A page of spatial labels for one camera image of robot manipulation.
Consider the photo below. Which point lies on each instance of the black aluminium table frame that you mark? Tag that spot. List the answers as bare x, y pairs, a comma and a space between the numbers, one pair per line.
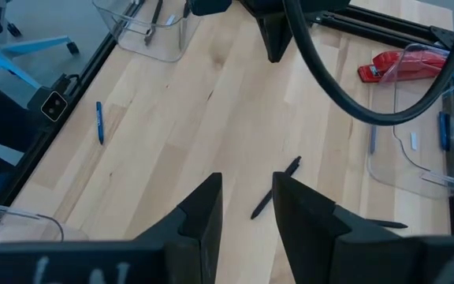
388, 28

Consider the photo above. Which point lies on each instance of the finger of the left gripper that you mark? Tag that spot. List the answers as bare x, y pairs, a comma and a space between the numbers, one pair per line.
276, 37

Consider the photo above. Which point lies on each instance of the clear plastic bin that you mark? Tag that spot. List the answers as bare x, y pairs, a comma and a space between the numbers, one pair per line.
408, 169
132, 43
22, 229

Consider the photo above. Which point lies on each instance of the light blue office chair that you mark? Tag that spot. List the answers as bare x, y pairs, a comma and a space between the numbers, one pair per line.
34, 44

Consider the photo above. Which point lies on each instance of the small black camera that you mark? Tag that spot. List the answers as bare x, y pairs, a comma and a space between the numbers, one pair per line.
53, 105

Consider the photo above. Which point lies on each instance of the red stapler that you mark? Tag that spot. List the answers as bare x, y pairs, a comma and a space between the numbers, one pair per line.
392, 67

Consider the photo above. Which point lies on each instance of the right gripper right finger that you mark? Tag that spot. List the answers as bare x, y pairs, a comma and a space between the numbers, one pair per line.
369, 260

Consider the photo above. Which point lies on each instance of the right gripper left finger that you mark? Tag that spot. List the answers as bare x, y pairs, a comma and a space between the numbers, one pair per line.
93, 264

